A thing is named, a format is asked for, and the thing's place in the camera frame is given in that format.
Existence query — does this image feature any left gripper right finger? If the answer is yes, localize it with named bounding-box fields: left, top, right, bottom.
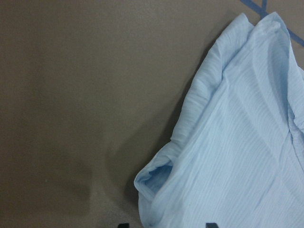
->
left=206, top=223, right=218, bottom=228

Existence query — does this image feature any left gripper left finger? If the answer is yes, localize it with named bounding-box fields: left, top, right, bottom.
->
left=117, top=223, right=130, bottom=228

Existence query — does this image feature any light blue striped shirt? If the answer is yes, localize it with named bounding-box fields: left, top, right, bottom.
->
left=134, top=13, right=304, bottom=228

